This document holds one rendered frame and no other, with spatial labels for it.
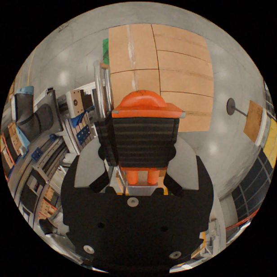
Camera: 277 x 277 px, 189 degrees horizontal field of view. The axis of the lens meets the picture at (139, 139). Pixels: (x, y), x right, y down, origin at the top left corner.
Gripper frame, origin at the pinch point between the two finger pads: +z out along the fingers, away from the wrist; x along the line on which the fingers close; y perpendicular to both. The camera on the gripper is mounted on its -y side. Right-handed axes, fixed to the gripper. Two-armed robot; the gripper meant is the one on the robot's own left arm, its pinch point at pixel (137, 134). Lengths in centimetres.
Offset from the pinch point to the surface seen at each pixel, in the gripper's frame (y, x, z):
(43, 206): 488, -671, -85
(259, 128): -1, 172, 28
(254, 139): 20, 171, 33
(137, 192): 13.2, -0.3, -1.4
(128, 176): 7.8, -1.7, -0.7
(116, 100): 5, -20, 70
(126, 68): -24, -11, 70
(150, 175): 7.8, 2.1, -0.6
